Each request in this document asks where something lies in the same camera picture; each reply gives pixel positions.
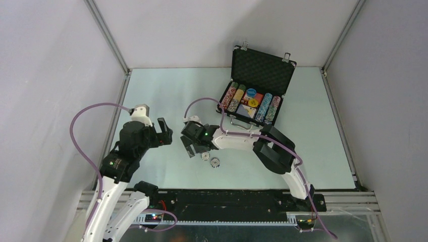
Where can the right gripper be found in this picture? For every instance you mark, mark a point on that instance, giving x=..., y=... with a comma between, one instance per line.
x=187, y=143

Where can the red card deck in case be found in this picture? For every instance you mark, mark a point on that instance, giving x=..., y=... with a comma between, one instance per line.
x=246, y=98

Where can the white blue poker chip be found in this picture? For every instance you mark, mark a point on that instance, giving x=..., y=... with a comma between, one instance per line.
x=205, y=156

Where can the grey poker chip stack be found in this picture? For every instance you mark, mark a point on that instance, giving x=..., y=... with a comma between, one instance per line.
x=236, y=98

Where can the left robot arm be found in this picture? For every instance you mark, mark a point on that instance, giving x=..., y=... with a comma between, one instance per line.
x=114, y=176

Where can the white poker chip front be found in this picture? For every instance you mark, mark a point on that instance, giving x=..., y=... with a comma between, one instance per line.
x=215, y=162

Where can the light blue chip stack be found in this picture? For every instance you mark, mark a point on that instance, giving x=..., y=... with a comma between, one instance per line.
x=259, y=117

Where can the blue dealer button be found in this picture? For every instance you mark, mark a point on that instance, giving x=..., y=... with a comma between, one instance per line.
x=251, y=92

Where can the yellow big blind button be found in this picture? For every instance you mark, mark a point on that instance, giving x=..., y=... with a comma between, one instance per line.
x=253, y=103

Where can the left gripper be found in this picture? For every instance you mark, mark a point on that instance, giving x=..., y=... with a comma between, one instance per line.
x=160, y=138

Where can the black poker set case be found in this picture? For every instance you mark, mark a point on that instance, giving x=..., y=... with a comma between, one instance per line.
x=266, y=73

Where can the red poker chip stack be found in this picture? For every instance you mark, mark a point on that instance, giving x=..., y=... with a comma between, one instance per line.
x=225, y=101

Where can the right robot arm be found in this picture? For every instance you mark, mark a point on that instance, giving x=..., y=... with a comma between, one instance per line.
x=275, y=151

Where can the blue playing card deck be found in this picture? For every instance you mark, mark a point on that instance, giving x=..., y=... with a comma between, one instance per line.
x=246, y=111

